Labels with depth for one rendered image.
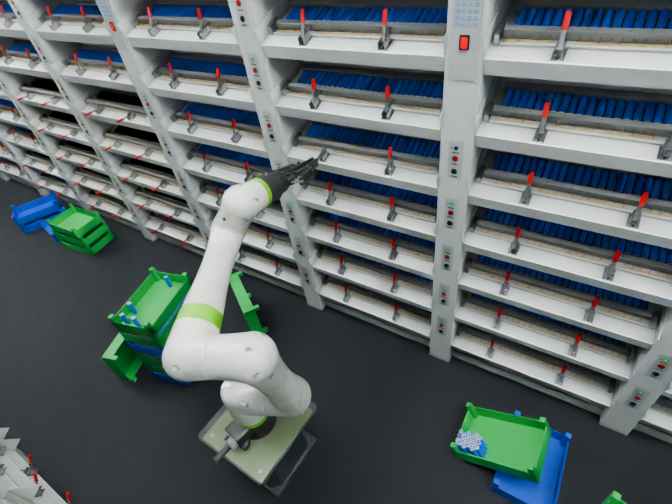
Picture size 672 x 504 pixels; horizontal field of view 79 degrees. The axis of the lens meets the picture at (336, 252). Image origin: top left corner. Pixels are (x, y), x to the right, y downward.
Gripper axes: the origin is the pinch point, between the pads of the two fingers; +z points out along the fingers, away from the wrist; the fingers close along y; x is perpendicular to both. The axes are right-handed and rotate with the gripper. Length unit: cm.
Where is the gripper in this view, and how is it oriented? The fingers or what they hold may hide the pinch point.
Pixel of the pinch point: (309, 164)
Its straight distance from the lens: 147.8
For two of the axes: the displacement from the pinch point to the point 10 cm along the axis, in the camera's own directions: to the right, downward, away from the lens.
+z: 5.3, -4.7, 7.0
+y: 8.5, 2.8, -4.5
